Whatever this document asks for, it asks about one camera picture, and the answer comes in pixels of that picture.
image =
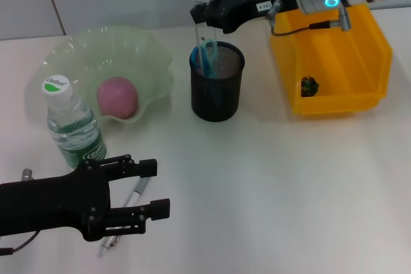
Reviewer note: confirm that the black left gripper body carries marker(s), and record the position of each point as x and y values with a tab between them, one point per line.
54	203

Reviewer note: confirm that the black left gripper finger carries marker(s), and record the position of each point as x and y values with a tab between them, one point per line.
159	210
147	168

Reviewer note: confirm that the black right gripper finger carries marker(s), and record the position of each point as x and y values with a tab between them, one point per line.
199	13

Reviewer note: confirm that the blue safety scissors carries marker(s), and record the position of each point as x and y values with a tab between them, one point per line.
205	59

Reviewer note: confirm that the yellow plastic storage bin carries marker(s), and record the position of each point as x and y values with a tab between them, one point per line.
353	62

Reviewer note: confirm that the grey pen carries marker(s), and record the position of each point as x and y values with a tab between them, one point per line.
139	189

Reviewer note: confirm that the pale green wavy fruit plate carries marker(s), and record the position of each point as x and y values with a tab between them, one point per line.
128	49

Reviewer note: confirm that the pink peach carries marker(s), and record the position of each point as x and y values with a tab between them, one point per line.
117	97

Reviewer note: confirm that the green plastic wrapper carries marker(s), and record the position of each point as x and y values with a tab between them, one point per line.
309	87

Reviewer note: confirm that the transparent plastic ruler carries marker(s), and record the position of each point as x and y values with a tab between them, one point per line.
205	35

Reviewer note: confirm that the clear water bottle green label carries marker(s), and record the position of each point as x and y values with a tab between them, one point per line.
74	126

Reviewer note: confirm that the black mesh pen cup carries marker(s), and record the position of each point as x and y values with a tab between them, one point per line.
224	100

